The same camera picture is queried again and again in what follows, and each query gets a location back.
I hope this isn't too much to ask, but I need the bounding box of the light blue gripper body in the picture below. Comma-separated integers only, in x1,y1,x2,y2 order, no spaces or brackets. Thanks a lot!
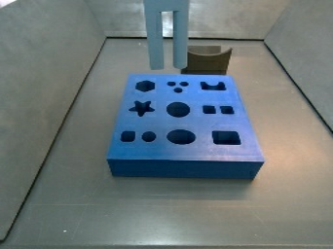
142,0,188,12

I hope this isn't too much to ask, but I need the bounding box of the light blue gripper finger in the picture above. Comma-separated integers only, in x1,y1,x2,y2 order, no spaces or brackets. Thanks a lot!
172,11,188,69
144,10,164,70

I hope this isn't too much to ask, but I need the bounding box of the dark brown curved object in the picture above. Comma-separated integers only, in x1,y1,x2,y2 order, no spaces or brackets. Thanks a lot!
180,46,232,75

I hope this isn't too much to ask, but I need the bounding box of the blue shape-sorter block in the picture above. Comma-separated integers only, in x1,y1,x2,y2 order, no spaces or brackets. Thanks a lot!
106,74,263,179

